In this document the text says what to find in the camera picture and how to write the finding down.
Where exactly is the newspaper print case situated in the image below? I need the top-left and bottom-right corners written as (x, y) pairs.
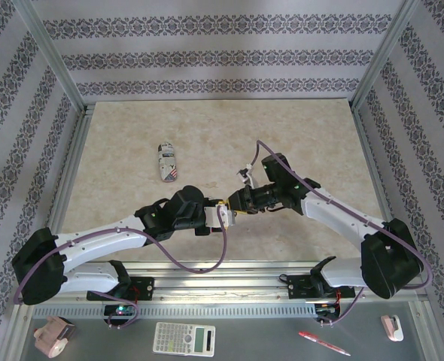
top-left (157, 141), bottom-right (179, 184)

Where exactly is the black controller board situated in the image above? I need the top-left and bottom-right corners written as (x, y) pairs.
top-left (315, 302), bottom-right (342, 317)
top-left (103, 303), bottom-right (138, 321)

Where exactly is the white calculator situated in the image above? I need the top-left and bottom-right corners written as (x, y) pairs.
top-left (153, 321), bottom-right (216, 357)

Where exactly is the red pen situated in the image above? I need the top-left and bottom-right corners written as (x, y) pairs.
top-left (298, 330), bottom-right (351, 356)

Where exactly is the pink white stapler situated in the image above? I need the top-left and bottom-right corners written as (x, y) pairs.
top-left (380, 314), bottom-right (406, 342)

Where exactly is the pink tape dispenser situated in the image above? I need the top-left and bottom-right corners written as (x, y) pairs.
top-left (33, 316), bottom-right (77, 358)

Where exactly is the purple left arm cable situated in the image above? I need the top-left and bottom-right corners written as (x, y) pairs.
top-left (14, 206), bottom-right (230, 330)

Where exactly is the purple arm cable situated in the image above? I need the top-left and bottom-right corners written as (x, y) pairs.
top-left (14, 206), bottom-right (230, 330)
top-left (250, 139), bottom-right (433, 326)

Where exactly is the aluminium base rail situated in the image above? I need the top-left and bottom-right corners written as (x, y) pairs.
top-left (18, 261), bottom-right (430, 302)

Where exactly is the slotted grey cable duct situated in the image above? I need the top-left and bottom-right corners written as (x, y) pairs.
top-left (32, 302), bottom-right (317, 320)

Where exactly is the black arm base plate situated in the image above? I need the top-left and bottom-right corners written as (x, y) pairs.
top-left (87, 276), bottom-right (155, 302)
top-left (286, 274), bottom-right (357, 302)

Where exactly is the aluminium table edge rail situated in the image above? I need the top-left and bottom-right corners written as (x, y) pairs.
top-left (351, 105), bottom-right (400, 264)
top-left (37, 106), bottom-right (95, 264)

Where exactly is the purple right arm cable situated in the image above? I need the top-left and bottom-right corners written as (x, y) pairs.
top-left (250, 139), bottom-right (433, 326)

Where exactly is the aluminium frame post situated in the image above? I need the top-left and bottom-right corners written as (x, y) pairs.
top-left (11, 0), bottom-right (87, 114)
top-left (349, 0), bottom-right (422, 110)

